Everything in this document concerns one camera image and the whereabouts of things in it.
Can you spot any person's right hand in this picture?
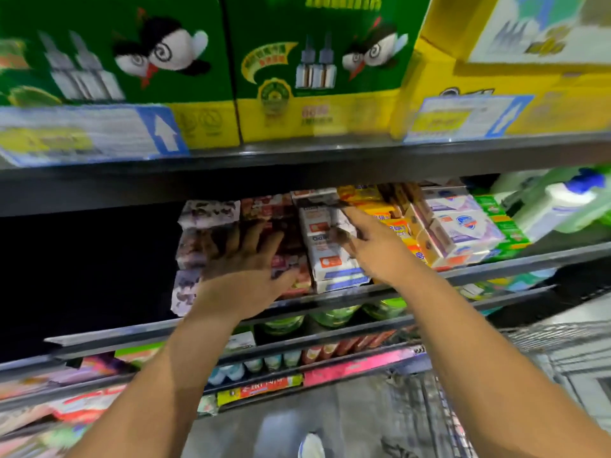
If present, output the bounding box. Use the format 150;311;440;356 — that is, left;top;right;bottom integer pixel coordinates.
329;205;426;287

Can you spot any stack of white orange soap boxes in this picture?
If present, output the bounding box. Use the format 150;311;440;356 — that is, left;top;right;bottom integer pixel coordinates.
291;188;374;295

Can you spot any white floral packet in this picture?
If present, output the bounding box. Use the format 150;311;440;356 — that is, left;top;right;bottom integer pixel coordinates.
195;394;221;418

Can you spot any stack of yellow soap boxes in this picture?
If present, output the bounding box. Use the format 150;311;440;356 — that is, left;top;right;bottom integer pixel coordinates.
337;183;428;265

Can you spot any flat yellow box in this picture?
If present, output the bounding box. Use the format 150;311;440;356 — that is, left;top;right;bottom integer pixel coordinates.
390;38;611;141

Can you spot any person's white shoe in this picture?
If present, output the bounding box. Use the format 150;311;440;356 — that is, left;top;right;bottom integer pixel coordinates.
297;432;328;458

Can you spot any person's left hand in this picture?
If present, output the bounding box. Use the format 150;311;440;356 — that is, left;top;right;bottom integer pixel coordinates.
189;219;305;325

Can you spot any stack of pink soap boxes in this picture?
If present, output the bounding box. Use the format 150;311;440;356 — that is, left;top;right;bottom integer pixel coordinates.
239;193;314;300

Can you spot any row of red tubes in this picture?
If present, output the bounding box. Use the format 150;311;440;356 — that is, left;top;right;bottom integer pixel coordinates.
300;327;402;366

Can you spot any row of pink orange packets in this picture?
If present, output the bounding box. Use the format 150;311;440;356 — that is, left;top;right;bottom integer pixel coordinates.
0;352;120;397

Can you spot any green white carton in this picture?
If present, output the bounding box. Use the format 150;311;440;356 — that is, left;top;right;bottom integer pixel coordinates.
224;329;259;354
115;340;165;368

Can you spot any stack of white purple soap boxes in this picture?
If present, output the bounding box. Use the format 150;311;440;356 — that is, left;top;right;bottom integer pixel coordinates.
401;181;507;271

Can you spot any yellow red flat pack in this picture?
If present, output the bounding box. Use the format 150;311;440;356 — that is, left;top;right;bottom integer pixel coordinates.
216;373;305;408

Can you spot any row of blue white tubes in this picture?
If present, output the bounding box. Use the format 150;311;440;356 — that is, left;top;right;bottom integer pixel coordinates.
208;348;305;387

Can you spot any white blue price tag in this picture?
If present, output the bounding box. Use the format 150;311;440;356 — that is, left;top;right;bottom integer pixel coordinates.
0;104;190;169
405;94;535;145

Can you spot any person's right forearm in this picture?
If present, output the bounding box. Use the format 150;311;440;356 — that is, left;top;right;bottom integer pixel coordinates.
391;262;611;458

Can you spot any red white packet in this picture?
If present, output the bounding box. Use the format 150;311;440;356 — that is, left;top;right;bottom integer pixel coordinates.
52;384;130;424

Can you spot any wire basket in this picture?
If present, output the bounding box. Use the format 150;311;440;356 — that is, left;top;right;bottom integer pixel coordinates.
382;317;611;458

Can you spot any pink flat pack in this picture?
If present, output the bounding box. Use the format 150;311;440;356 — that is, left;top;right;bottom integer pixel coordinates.
304;346;426;389

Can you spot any stack of floral soap boxes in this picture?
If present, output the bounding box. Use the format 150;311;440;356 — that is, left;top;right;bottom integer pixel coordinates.
170;199;242;319

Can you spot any pile of colourful packets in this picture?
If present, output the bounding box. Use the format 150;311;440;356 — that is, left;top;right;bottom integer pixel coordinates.
0;400;97;458

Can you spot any white hand sanitizer bottle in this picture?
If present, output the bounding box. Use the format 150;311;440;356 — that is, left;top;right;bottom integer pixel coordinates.
510;171;607;244
491;169;550;201

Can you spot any person's left forearm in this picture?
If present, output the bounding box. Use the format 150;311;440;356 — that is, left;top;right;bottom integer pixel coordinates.
67;305;259;458

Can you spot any green box mosquito print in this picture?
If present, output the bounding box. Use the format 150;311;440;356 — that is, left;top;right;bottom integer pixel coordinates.
224;0;433;145
0;0;242;153

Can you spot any stack of green soap boxes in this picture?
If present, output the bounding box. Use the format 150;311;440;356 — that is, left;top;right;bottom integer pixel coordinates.
472;193;536;258

